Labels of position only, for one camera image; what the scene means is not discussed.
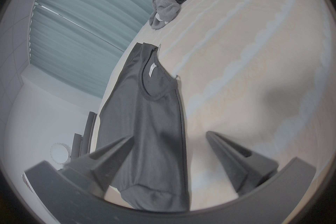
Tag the black T-shirt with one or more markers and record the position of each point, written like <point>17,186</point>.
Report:
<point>157,139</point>

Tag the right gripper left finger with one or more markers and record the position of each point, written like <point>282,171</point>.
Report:
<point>105,165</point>

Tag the bed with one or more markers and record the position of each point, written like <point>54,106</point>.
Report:
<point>249,60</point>

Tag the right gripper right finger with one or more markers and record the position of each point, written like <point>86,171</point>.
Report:
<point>231,160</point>

